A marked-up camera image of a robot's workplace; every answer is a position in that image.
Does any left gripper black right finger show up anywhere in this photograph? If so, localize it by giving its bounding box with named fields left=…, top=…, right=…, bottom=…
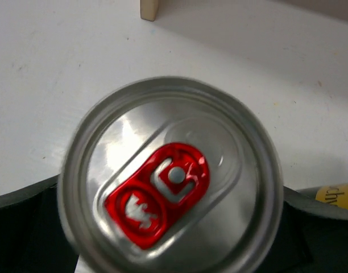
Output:
left=257, top=187, right=348, bottom=272

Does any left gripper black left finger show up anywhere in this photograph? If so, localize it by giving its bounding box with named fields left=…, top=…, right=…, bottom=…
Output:
left=0, top=176, right=78, bottom=272

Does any blue silver energy drink can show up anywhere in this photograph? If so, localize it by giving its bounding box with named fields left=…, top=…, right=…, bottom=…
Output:
left=57, top=77, right=283, bottom=272

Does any black yellow beverage can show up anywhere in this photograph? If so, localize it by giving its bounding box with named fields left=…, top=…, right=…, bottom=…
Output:
left=297, top=183, right=348, bottom=210

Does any wooden two-tier shelf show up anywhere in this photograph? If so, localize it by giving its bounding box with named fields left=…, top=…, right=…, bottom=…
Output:
left=139, top=0, right=348, bottom=26

